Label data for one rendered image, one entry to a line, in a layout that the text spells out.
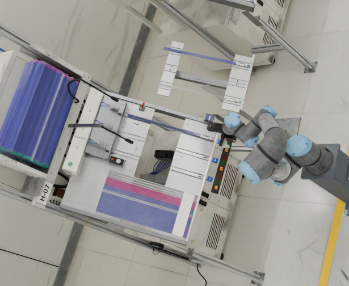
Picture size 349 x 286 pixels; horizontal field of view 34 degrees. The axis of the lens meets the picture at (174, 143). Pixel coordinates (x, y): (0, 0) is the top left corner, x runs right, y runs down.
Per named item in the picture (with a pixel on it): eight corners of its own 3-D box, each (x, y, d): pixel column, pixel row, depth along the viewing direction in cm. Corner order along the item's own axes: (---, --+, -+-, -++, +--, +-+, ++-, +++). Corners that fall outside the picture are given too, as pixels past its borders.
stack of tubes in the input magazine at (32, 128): (80, 81, 309) (39, 57, 292) (48, 169, 297) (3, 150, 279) (67, 82, 318) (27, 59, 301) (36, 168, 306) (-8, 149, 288)
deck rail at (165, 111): (220, 126, 326) (221, 123, 320) (219, 130, 326) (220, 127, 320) (101, 93, 331) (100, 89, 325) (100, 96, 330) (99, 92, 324)
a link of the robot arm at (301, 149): (324, 152, 274) (310, 141, 266) (305, 172, 278) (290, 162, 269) (311, 138, 283) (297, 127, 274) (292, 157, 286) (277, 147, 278)
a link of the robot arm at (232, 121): (234, 130, 273) (221, 118, 275) (231, 137, 284) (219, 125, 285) (245, 120, 275) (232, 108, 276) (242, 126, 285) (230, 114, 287)
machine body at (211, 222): (251, 166, 389) (192, 130, 349) (224, 267, 372) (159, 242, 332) (184, 162, 436) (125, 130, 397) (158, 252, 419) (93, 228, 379)
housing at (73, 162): (107, 99, 331) (104, 90, 317) (79, 178, 319) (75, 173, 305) (94, 95, 331) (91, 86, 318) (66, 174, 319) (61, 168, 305)
